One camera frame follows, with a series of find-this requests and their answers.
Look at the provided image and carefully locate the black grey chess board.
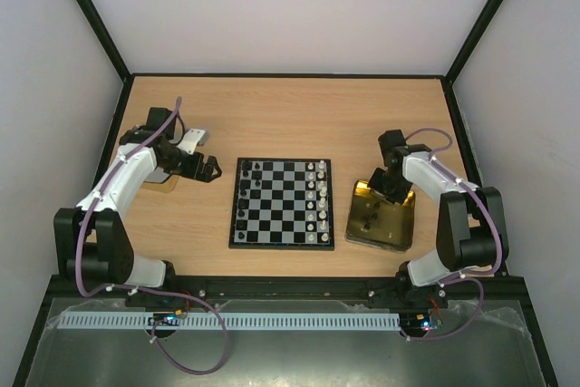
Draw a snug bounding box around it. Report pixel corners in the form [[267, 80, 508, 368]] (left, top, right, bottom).
[[228, 157, 335, 251]]

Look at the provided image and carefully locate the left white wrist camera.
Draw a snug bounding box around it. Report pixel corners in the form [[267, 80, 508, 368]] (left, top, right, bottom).
[[177, 128, 209, 155]]

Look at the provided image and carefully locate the white slotted cable duct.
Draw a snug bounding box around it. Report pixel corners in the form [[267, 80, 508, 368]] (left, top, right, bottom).
[[58, 312, 400, 332]]

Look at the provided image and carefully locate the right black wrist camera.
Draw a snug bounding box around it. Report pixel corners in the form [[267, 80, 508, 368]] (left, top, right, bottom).
[[378, 130, 407, 166]]

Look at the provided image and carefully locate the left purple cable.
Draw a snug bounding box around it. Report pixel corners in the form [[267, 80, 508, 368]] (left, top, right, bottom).
[[75, 96, 231, 374]]

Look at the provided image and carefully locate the silver tin lid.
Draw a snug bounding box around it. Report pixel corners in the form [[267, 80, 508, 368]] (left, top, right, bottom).
[[141, 169, 179, 193]]

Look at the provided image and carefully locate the gold metal tin tray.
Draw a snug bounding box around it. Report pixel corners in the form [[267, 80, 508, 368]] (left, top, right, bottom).
[[344, 179, 416, 253]]

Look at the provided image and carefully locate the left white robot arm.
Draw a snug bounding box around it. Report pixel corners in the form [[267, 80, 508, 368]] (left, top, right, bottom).
[[53, 107, 222, 298]]

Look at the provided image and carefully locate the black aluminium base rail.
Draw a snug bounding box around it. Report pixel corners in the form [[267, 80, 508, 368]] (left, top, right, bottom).
[[124, 274, 450, 311]]

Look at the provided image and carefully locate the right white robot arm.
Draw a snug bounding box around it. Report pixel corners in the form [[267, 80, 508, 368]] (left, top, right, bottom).
[[370, 138, 505, 307]]

